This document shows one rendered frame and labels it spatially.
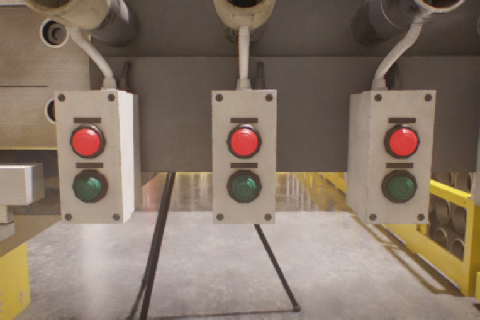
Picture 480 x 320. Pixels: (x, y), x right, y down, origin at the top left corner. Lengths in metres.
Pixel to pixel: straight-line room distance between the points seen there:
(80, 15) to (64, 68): 0.20
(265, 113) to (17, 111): 0.36
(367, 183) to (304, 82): 0.16
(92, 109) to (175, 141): 0.12
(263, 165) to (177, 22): 0.24
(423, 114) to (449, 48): 0.17
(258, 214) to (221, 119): 0.11
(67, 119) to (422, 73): 0.44
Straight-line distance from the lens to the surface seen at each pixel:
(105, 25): 0.48
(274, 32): 0.57
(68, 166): 0.48
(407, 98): 0.47
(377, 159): 0.46
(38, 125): 0.63
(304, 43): 0.57
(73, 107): 0.47
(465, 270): 1.89
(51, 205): 0.68
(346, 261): 2.08
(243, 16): 0.38
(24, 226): 1.05
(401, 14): 0.44
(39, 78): 0.63
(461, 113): 0.60
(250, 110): 0.44
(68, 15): 0.41
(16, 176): 0.55
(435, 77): 0.58
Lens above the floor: 0.75
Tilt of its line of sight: 7 degrees down
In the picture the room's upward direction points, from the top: straight up
